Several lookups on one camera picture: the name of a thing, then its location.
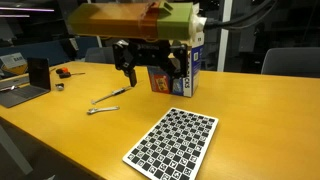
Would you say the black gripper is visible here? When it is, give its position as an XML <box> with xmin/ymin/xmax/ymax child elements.
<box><xmin>112</xmin><ymin>38</ymin><xmax>188</xmax><ymax>88</ymax></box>

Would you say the blue cardboard snack box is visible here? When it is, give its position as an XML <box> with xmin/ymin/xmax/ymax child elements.
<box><xmin>146</xmin><ymin>31</ymin><xmax>205</xmax><ymax>98</ymax></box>

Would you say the white yellow sign box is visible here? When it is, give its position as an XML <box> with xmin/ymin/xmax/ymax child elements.
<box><xmin>0</xmin><ymin>52</ymin><xmax>28</xmax><ymax>76</ymax></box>

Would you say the grey office chair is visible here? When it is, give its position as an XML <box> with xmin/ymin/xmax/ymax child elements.
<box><xmin>84</xmin><ymin>46</ymin><xmax>116</xmax><ymax>64</ymax></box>
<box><xmin>260</xmin><ymin>47</ymin><xmax>320</xmax><ymax>79</ymax></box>

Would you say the metal caliper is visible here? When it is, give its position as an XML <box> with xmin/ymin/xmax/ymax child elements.
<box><xmin>90</xmin><ymin>84</ymin><xmax>133</xmax><ymax>105</ymax></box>

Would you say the silver adjustable wrench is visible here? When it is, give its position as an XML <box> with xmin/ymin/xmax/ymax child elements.
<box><xmin>86</xmin><ymin>105</ymin><xmax>120</xmax><ymax>116</ymax></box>

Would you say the white window pillar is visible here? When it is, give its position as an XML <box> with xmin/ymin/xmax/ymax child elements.
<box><xmin>217</xmin><ymin>0</ymin><xmax>233</xmax><ymax>73</ymax></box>

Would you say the checkered calibration board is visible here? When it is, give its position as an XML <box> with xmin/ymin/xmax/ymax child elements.
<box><xmin>122</xmin><ymin>107</ymin><xmax>220</xmax><ymax>180</ymax></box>

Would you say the blue partition bench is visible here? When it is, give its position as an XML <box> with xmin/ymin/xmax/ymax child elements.
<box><xmin>0</xmin><ymin>35</ymin><xmax>100</xmax><ymax>68</ymax></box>

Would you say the grey open laptop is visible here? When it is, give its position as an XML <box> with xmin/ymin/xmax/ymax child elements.
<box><xmin>0</xmin><ymin>57</ymin><xmax>52</xmax><ymax>109</ymax></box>

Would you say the grey flat device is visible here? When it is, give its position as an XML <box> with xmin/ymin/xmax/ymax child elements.
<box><xmin>0</xmin><ymin>74</ymin><xmax>30</xmax><ymax>92</ymax></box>

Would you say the black handled screwdriver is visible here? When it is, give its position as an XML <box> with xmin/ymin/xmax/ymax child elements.
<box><xmin>59</xmin><ymin>71</ymin><xmax>86</xmax><ymax>79</ymax></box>

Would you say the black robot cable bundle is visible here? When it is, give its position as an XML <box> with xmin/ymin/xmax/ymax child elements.
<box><xmin>204</xmin><ymin>0</ymin><xmax>279</xmax><ymax>32</ymax></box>

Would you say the orange black handled tool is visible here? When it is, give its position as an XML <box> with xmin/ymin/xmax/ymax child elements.
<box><xmin>55</xmin><ymin>67</ymin><xmax>70</xmax><ymax>75</ymax></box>

